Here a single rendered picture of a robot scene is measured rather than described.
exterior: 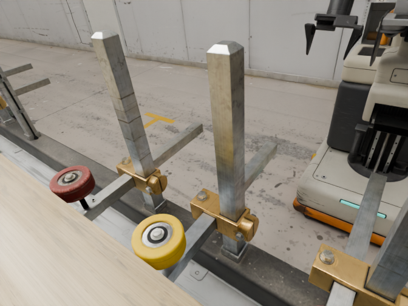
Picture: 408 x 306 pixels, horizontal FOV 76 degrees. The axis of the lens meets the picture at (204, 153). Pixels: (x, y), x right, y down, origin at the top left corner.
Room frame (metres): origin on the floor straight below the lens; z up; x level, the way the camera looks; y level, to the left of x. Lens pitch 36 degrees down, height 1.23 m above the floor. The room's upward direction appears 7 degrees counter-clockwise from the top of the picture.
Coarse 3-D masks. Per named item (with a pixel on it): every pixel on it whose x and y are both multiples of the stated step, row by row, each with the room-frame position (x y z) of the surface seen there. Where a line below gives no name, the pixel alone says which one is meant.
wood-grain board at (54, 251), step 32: (0, 160) 0.51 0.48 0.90; (0, 192) 0.40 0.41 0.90; (32, 192) 0.39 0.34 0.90; (0, 224) 0.31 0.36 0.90; (32, 224) 0.30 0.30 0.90; (64, 224) 0.29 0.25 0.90; (0, 256) 0.25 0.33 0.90; (32, 256) 0.24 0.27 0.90; (64, 256) 0.23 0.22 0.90; (96, 256) 0.23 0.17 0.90; (128, 256) 0.22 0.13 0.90; (0, 288) 0.19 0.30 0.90; (32, 288) 0.19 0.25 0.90; (64, 288) 0.18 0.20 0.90; (96, 288) 0.18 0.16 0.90; (128, 288) 0.17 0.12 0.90; (160, 288) 0.17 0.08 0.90
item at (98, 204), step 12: (180, 132) 0.68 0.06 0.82; (192, 132) 0.68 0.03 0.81; (168, 144) 0.62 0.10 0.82; (180, 144) 0.63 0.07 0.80; (156, 156) 0.57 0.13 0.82; (168, 156) 0.59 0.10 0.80; (120, 180) 0.49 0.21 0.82; (132, 180) 0.49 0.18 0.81; (108, 192) 0.45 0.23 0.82; (120, 192) 0.46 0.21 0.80; (96, 204) 0.42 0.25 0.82; (108, 204) 0.43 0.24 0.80; (96, 216) 0.40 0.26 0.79
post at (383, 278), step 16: (400, 224) 0.17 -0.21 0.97; (384, 240) 0.19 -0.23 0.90; (400, 240) 0.17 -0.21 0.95; (384, 256) 0.17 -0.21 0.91; (400, 256) 0.16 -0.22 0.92; (384, 272) 0.16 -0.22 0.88; (400, 272) 0.16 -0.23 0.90; (368, 288) 0.17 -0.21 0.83; (384, 288) 0.16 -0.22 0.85; (400, 288) 0.15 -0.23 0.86
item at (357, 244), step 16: (384, 176) 0.39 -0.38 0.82; (368, 192) 0.35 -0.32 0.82; (368, 208) 0.31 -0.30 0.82; (368, 224) 0.28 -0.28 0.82; (352, 240) 0.25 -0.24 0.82; (368, 240) 0.25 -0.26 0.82; (352, 256) 0.22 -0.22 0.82; (336, 288) 0.18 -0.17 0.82; (336, 304) 0.16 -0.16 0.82; (352, 304) 0.15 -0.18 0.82
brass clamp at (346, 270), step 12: (336, 252) 0.23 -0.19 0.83; (324, 264) 0.21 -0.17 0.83; (336, 264) 0.21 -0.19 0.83; (348, 264) 0.21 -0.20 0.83; (360, 264) 0.20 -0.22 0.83; (312, 276) 0.21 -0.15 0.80; (324, 276) 0.20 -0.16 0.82; (336, 276) 0.19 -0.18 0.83; (348, 276) 0.19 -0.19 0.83; (360, 276) 0.19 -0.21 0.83; (324, 288) 0.19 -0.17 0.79; (348, 288) 0.18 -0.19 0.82; (360, 288) 0.17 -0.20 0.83; (360, 300) 0.16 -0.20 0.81; (372, 300) 0.16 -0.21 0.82; (384, 300) 0.15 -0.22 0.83; (396, 300) 0.15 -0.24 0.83
